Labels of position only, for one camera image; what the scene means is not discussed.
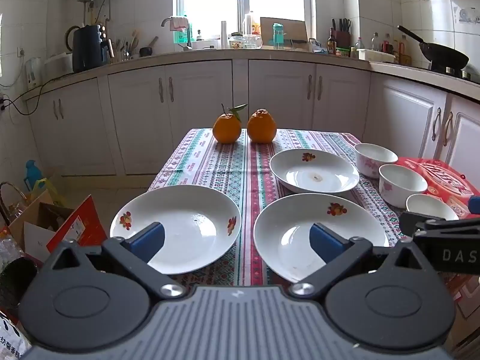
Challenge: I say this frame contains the teal water bottle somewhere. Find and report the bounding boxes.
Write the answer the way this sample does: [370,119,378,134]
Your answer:
[272,23,288,50]

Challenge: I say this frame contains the white electric kettle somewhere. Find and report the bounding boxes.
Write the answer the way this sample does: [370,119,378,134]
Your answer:
[25,57,43,88]

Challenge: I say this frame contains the kitchen countertop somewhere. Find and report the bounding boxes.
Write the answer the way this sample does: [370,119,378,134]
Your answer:
[20,47,480,102]

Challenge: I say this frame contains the brown cardboard sheet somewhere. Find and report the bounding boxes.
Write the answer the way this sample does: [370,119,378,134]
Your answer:
[260,17,307,47]

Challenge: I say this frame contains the black power cable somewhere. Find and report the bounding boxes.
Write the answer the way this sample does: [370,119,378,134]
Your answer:
[0,69,77,116]

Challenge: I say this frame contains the black wok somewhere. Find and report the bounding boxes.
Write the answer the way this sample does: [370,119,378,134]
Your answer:
[397,25,470,73]

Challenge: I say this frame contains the blue plastic bottle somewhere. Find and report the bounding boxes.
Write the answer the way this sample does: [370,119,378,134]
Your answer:
[24,160,42,187]

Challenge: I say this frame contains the red cardboard box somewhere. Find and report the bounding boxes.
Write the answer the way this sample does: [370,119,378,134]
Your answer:
[46,195,109,254]

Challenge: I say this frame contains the open cardboard box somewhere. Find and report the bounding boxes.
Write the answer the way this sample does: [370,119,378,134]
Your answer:
[7,191,76,260]

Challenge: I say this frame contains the utensil holder with utensils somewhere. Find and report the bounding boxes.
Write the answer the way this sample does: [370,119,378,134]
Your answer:
[112,32,140,63]

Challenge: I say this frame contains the knife block with knives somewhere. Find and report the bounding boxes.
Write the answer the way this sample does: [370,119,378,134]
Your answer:
[332,19,352,48]

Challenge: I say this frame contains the gas stove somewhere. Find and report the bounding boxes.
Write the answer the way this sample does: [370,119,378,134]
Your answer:
[427,65,480,84]

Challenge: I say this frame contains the wicker basket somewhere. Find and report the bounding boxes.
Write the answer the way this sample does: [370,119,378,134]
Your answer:
[0,182,29,226]

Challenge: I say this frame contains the window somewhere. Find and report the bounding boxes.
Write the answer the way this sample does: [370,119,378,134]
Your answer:
[173,0,316,35]

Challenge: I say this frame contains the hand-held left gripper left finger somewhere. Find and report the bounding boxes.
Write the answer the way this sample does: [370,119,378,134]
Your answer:
[37,222,186,302]

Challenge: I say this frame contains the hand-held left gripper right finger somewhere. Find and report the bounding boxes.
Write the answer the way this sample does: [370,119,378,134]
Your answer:
[289,222,436,302]

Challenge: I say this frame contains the yellow green bag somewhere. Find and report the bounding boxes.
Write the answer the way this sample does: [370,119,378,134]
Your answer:
[26,178,69,211]

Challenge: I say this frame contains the stained white floral plate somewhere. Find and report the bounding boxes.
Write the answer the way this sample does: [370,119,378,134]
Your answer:
[269,149,361,195]

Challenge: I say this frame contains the bumpy orange without leaf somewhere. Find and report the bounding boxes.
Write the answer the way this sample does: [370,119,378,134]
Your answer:
[247,108,277,144]

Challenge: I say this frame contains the white rice cooker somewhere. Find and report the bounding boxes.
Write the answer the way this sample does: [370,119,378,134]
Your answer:
[44,53,74,80]

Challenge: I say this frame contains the white printed bag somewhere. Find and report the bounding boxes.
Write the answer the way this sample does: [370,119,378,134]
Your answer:
[0,311,33,360]

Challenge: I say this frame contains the black mortar with pestle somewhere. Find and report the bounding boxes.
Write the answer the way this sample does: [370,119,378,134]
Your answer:
[139,37,159,57]

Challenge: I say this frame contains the white pink-floral bowl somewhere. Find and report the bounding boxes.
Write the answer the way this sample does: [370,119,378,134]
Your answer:
[406,194,460,221]
[379,163,429,208]
[354,143,399,179]

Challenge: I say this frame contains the dark blue air fryer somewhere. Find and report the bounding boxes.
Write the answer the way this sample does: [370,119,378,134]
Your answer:
[72,25,110,73]

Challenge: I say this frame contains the black trash bin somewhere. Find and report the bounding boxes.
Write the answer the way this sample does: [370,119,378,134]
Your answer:
[0,257,38,316]

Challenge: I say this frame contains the white kitchen cabinets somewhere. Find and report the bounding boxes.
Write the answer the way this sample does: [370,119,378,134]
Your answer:
[22,58,480,181]

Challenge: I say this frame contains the red printed box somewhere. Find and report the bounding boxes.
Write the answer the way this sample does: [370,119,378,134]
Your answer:
[395,157,480,221]

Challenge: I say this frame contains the white plastic jug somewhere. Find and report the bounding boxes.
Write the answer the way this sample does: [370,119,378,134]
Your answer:
[242,11,256,37]

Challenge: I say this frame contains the orange with green leaf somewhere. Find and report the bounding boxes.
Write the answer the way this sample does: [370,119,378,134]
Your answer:
[212,104,249,144]

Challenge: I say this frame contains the white rectangular tray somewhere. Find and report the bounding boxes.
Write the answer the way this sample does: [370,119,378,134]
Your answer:
[357,48,397,63]

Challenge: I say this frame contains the patterned tablecloth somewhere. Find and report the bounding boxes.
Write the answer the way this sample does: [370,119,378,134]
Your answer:
[148,128,413,287]

